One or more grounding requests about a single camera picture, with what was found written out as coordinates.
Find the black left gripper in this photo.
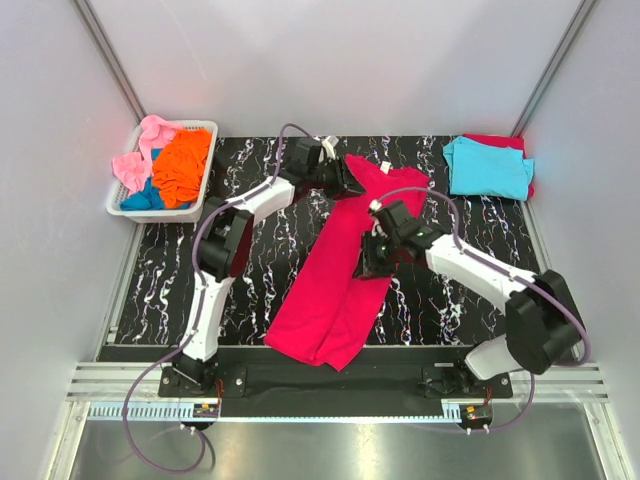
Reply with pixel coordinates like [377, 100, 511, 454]
[307, 156, 365, 201]

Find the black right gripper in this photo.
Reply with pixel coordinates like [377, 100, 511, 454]
[351, 231, 402, 282]

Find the magenta t shirt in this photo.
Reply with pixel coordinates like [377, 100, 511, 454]
[264, 155, 430, 371]

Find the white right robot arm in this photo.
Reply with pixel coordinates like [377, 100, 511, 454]
[353, 200, 586, 397]

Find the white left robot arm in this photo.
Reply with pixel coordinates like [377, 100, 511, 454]
[172, 136, 365, 396]

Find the folded cyan t shirt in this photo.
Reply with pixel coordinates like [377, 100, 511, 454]
[443, 136, 535, 201]

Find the white plastic laundry basket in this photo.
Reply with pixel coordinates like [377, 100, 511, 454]
[106, 115, 218, 224]

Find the orange t shirt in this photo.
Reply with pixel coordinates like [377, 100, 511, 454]
[152, 129, 212, 209]

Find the folded red t shirt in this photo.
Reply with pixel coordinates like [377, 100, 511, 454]
[463, 134, 535, 200]

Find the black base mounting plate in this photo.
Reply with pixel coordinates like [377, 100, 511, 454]
[159, 346, 513, 412]

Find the blue t shirt in basket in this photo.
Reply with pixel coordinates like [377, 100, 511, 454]
[112, 152, 165, 211]

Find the light pink t shirt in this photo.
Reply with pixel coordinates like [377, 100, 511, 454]
[112, 115, 182, 194]

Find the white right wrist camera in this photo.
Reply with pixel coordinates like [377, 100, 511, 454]
[368, 199, 388, 237]

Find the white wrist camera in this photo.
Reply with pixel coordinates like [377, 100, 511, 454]
[368, 199, 388, 237]
[321, 135, 338, 160]

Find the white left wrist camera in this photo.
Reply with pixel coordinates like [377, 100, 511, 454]
[321, 135, 338, 160]

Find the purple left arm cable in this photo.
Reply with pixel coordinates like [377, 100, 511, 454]
[121, 123, 321, 474]

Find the white slotted cable duct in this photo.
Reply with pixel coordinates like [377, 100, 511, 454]
[88, 399, 461, 424]

